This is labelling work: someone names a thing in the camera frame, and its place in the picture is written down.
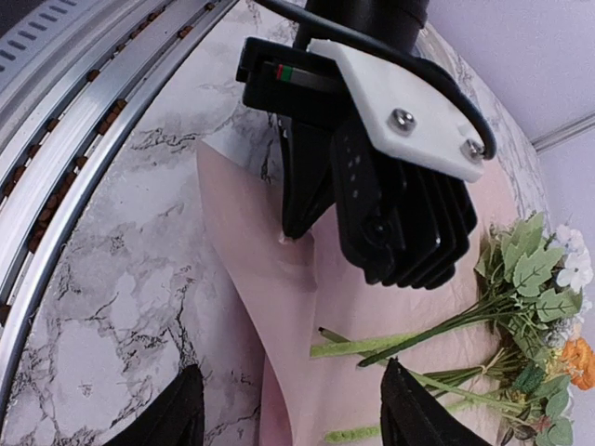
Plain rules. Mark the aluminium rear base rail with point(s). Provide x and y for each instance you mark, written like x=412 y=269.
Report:
x=564 y=133

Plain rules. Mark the orange fake flower stem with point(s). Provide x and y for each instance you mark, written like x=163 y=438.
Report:
x=578 y=358

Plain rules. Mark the pink wrapping paper sheet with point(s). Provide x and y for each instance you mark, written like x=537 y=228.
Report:
x=292 y=289

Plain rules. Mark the aluminium front rail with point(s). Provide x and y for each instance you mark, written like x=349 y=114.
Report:
x=52 y=164

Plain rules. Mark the white fake flower bunch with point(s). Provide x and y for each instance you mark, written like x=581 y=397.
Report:
x=531 y=293

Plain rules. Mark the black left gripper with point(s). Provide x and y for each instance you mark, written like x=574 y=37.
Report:
x=307 y=88

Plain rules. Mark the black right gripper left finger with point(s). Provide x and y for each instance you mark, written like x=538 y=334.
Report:
x=175 y=417

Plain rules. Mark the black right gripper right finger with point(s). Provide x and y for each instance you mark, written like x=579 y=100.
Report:
x=411 y=416

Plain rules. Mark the peach fake flower stem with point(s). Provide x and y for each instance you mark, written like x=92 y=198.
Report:
x=337 y=345

